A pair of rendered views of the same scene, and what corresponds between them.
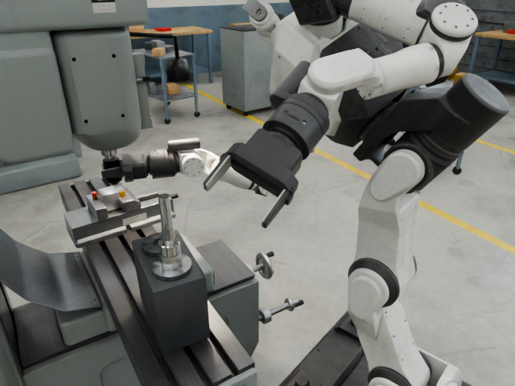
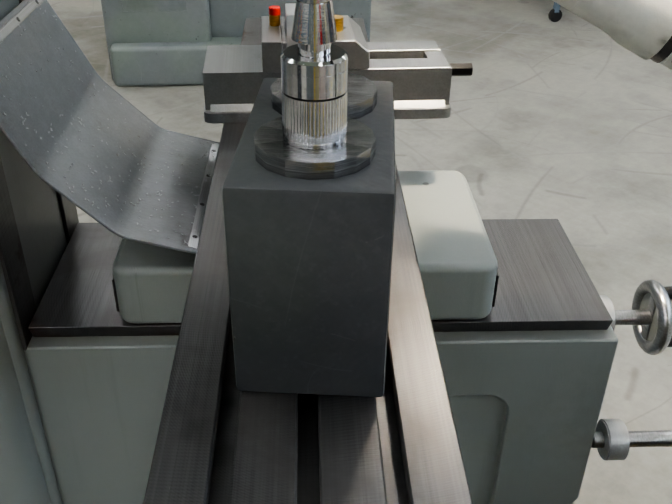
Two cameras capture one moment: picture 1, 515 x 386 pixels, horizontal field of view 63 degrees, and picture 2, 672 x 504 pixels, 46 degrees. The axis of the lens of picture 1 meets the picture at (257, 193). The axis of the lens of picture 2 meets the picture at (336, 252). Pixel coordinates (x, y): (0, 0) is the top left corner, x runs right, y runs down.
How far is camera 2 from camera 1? 0.47 m
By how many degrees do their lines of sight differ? 26
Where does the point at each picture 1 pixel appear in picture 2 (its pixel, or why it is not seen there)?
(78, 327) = (148, 287)
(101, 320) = not seen: hidden behind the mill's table
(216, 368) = (353, 486)
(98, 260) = (230, 154)
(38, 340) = (83, 292)
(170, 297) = (273, 223)
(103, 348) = not seen: hidden behind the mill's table
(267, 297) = (649, 418)
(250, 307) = (578, 402)
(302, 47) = not seen: outside the picture
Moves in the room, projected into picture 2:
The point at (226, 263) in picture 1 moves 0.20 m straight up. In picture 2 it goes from (547, 272) to (570, 146)
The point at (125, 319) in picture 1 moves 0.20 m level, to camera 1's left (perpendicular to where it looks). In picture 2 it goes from (206, 282) to (57, 229)
